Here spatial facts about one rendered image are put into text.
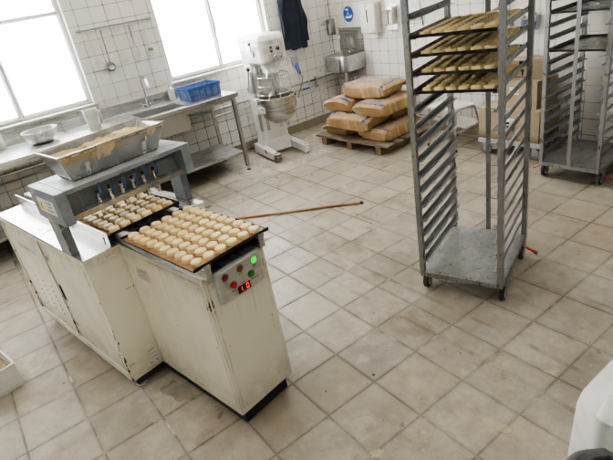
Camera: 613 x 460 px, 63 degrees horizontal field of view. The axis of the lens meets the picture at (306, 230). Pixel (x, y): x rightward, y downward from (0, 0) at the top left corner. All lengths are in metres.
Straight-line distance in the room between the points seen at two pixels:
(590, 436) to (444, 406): 1.83
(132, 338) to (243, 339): 0.74
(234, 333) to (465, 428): 1.08
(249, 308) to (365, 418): 0.75
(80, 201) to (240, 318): 0.95
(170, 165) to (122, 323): 0.86
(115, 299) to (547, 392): 2.10
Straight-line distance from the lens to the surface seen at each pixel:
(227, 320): 2.18
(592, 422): 0.68
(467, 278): 3.04
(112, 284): 2.65
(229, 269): 2.07
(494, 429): 2.43
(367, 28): 6.60
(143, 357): 2.89
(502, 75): 2.53
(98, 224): 2.70
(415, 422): 2.44
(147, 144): 2.67
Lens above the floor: 1.83
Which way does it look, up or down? 26 degrees down
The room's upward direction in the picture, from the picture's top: 11 degrees counter-clockwise
